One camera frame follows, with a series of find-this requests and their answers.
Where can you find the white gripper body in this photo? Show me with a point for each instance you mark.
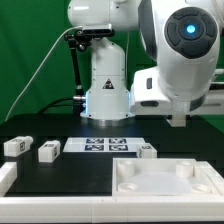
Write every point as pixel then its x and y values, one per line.
pixel 146 98

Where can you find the white square table top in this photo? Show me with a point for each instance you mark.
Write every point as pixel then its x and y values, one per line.
pixel 165 177

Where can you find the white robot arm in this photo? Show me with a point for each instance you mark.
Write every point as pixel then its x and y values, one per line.
pixel 181 36

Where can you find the white tag sheet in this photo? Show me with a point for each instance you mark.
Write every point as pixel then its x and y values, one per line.
pixel 99 144

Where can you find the white U-shaped fence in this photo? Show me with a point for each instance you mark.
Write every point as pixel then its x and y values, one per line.
pixel 104 209

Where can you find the rear depth camera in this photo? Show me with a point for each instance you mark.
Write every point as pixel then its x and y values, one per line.
pixel 97 29

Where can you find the black camera stand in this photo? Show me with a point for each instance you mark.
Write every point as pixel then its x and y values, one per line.
pixel 79 91

